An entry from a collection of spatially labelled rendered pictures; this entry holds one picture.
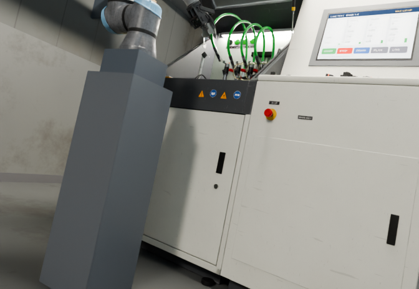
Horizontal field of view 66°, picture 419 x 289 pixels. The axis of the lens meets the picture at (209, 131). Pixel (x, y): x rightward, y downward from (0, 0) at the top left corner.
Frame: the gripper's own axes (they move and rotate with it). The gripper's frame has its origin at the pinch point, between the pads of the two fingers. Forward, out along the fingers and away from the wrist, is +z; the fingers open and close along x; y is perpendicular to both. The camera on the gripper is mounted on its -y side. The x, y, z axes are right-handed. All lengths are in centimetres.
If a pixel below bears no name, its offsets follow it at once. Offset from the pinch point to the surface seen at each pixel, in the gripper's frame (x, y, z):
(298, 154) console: 49, 42, 56
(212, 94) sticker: 9.2, 30.6, 23.5
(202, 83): 3.4, 27.4, 17.0
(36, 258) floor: -34, 126, 42
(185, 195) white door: -6, 65, 58
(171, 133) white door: -16, 47, 32
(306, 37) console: 38.3, -20.4, 23.8
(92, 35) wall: -195, -50, -63
